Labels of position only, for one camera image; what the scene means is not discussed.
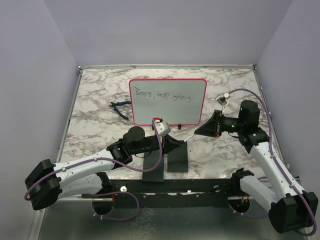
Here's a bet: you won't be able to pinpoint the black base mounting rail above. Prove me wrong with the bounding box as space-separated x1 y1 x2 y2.
81 177 253 209

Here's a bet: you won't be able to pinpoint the black foam pad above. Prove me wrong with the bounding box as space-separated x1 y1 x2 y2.
167 142 189 173
141 149 166 183

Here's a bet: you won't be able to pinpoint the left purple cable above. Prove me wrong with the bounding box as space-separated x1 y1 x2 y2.
24 119 166 221

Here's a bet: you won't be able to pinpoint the pink framed whiteboard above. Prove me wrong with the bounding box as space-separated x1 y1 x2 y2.
128 78 207 126

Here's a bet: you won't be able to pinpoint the blue handled pliers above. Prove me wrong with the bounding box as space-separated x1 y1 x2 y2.
108 100 131 120

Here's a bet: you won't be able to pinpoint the right black foam pad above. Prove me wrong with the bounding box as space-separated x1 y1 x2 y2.
167 142 189 173

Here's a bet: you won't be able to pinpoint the white whiteboard marker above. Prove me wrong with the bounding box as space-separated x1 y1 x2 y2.
184 134 195 142

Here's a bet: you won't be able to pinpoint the aluminium table frame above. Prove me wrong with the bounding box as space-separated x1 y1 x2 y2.
27 63 311 240

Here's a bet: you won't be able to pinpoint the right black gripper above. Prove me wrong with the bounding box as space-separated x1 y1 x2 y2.
195 109 246 137

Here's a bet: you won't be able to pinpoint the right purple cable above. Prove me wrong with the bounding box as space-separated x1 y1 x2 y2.
226 88 318 237

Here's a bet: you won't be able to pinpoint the purple cable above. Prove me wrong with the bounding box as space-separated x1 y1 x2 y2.
226 88 318 237
24 119 166 221

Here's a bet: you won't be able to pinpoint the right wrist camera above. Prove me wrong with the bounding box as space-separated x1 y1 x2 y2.
215 92 230 114

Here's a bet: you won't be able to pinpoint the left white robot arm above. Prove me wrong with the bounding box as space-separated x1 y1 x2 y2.
24 126 184 211

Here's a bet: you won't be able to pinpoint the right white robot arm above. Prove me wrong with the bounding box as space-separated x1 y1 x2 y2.
194 100 319 233

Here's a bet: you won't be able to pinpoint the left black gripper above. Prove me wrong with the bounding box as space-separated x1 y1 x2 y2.
131 133 181 158

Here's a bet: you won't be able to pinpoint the left black foam pad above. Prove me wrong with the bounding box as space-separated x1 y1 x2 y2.
141 149 166 183

